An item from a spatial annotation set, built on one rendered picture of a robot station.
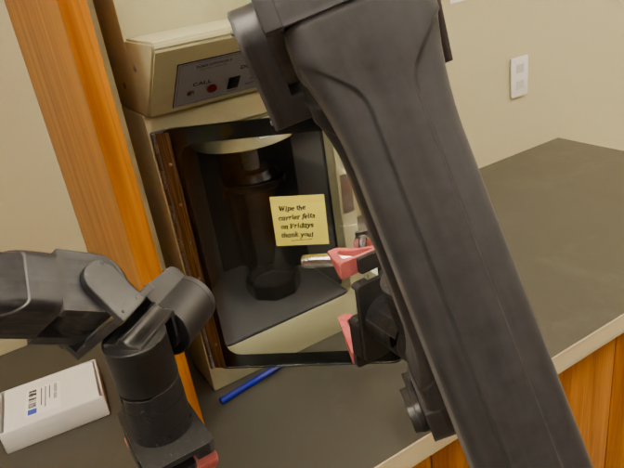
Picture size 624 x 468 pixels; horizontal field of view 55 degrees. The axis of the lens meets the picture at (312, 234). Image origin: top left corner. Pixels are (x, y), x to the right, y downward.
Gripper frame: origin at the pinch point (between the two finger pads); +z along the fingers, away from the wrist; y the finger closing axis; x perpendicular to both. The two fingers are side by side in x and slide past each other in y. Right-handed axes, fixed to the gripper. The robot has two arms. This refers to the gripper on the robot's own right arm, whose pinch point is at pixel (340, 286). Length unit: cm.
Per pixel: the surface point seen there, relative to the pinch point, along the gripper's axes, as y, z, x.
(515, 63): 0, 66, -106
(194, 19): 32.5, 23.9, 2.6
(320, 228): 3.5, 9.8, -3.8
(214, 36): 31.2, 12.4, 5.0
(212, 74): 26.2, 16.9, 4.4
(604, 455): -63, -3, -54
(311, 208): 6.8, 10.3, -3.2
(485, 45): 8, 67, -95
